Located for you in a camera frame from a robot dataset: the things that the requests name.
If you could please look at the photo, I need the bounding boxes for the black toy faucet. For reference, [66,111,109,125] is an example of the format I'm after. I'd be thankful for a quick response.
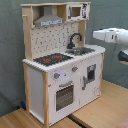
[66,32,83,50]

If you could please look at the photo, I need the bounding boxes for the white microwave door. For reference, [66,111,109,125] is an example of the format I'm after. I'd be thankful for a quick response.
[67,4,89,21]

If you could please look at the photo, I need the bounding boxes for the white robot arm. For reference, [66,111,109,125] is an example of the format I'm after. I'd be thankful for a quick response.
[93,28,128,65]

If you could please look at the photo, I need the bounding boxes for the grey red knob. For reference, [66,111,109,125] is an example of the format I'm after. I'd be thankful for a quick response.
[72,66,78,72]
[54,73,60,79]

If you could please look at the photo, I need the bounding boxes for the grey range hood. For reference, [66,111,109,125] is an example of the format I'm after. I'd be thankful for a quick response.
[35,5,64,27]

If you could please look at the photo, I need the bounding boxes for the oven door with window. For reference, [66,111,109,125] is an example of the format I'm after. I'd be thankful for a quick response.
[49,79,79,124]

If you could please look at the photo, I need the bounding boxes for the left grey red knob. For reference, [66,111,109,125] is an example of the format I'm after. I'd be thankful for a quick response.
[54,73,60,79]

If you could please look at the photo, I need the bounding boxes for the black stovetop red burners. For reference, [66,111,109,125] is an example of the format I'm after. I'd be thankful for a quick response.
[34,53,71,66]

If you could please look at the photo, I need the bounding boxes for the metal sink basin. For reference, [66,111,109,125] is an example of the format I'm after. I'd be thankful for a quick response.
[65,47,95,55]

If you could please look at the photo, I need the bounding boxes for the right grey red knob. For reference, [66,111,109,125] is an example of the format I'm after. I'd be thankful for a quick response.
[72,66,78,72]

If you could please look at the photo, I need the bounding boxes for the wooden toy kitchen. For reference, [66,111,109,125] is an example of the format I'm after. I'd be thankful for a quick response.
[22,2,105,128]

